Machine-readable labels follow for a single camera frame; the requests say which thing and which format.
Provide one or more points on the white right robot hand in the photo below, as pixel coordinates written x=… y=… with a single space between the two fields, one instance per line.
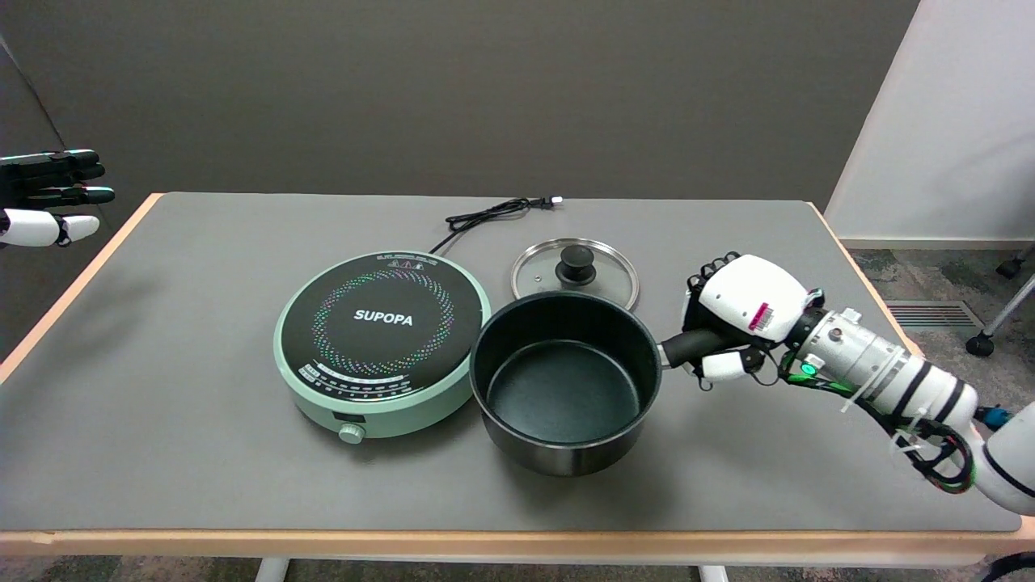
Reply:
x=748 y=311

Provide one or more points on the black chair caster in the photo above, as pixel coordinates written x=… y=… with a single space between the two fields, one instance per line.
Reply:
x=981 y=343

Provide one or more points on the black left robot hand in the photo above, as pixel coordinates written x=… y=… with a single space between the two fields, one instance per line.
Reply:
x=48 y=194

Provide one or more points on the black cooking pot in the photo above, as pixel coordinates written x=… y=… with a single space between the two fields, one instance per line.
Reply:
x=564 y=380

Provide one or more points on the floor vent grille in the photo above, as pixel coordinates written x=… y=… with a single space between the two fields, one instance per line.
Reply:
x=931 y=314

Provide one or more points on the green induction cooker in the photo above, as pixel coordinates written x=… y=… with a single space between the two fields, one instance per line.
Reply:
x=380 y=343

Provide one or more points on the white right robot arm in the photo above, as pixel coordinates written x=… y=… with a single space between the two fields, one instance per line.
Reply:
x=897 y=380

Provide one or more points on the white table leg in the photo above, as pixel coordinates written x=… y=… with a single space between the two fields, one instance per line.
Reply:
x=272 y=569
x=713 y=573

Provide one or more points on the grey table mat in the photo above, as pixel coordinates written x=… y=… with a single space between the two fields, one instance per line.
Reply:
x=242 y=469

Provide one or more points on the glass pot lid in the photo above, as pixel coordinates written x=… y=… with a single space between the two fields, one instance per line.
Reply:
x=575 y=271

